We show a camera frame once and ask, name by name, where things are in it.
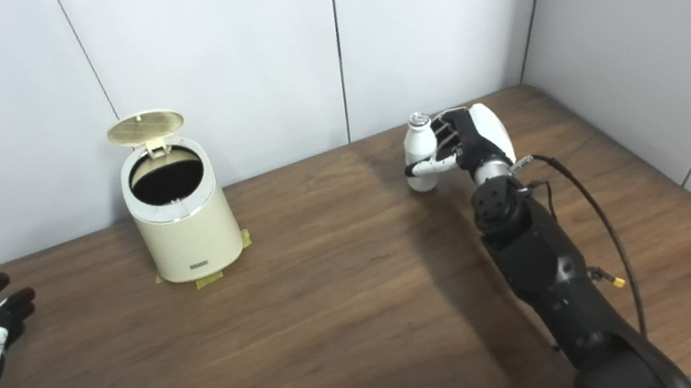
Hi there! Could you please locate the round cream bin lid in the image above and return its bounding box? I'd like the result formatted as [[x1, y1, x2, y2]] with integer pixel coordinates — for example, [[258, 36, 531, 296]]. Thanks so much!
[[105, 107, 189, 164]]

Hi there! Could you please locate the yellow-tipped small arm wire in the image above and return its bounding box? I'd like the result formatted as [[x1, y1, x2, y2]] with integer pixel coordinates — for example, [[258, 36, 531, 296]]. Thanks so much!
[[588, 263, 627, 293]]

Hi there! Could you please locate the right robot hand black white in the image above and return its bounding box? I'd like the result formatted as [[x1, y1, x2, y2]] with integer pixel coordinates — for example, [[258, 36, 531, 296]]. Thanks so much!
[[397, 100, 519, 195]]

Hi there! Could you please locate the cream-colored bin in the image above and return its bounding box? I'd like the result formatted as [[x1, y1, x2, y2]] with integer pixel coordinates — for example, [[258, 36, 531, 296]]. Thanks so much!
[[105, 101, 249, 291]]

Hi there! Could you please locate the small white plastic bottle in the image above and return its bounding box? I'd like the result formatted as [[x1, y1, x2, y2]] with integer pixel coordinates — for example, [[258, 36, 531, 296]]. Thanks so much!
[[399, 111, 444, 194]]

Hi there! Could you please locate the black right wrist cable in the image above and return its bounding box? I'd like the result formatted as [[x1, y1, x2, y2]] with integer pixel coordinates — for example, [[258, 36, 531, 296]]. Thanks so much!
[[511, 143, 649, 350]]

